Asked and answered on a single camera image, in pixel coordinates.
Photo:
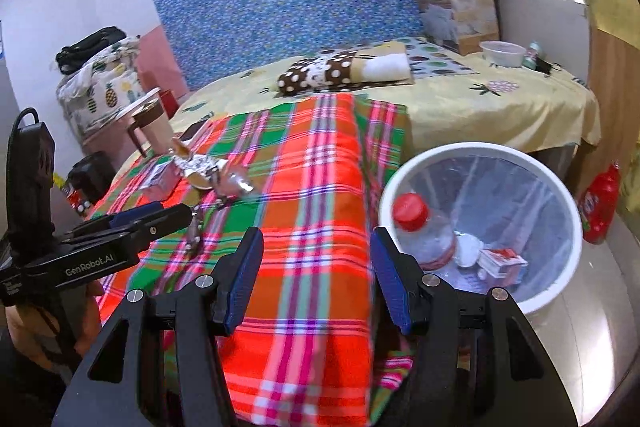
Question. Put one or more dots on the wooden board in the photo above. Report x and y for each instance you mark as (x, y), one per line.
(610, 107)

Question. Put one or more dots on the small black object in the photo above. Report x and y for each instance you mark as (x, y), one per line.
(545, 67)

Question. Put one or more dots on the black bag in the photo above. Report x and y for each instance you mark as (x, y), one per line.
(87, 49)

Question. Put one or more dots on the yellow pineapple print bedsheet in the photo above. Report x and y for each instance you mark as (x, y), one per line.
(500, 117)

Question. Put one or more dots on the red white milk carton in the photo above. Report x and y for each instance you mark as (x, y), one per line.
(502, 263)

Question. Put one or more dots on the small white carton box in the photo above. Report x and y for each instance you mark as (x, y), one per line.
(160, 179)

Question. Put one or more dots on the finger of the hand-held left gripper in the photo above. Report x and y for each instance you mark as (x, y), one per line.
(160, 222)
(130, 217)

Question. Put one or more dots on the white trash bin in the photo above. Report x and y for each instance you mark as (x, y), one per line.
(400, 187)

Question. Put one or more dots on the small green bottle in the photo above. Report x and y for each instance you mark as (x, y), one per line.
(531, 56)

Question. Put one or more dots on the pineapple print bedding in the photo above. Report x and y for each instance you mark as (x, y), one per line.
(100, 97)

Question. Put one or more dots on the clear plastic cup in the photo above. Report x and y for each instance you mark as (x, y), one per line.
(237, 183)

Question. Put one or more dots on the brown tumbler mug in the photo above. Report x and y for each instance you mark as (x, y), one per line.
(152, 127)

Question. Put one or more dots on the clear plastic bottle red cap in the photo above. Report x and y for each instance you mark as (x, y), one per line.
(425, 232)

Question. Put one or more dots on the foil snack wrapper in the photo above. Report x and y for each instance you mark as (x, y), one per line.
(195, 167)

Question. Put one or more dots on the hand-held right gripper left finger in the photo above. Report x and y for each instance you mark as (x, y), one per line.
(240, 287)

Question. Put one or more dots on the paper instant noodle cup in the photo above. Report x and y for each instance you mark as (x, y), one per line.
(467, 249)

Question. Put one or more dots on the clear plastic bowl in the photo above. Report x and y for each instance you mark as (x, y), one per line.
(502, 54)

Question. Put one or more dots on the white fluffy towel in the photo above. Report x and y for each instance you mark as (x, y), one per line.
(387, 66)

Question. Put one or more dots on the person's left hand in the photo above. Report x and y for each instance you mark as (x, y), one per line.
(30, 327)

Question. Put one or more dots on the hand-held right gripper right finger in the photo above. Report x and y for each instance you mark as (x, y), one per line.
(395, 282)

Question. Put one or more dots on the brown polka dot pillow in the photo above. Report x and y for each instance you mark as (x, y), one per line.
(315, 72)

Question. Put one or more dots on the quilt packaging box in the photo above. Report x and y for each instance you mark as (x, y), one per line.
(460, 7)

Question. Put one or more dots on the plaid tablecloth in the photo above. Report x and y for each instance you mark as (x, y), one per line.
(310, 187)

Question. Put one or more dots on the blue floral headboard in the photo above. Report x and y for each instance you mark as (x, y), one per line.
(300, 7)

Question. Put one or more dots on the white cabinet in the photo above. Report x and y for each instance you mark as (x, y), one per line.
(540, 22)

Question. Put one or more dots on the black backpack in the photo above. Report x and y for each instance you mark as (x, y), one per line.
(92, 177)

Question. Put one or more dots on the white smartphone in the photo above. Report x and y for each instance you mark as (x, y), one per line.
(192, 132)

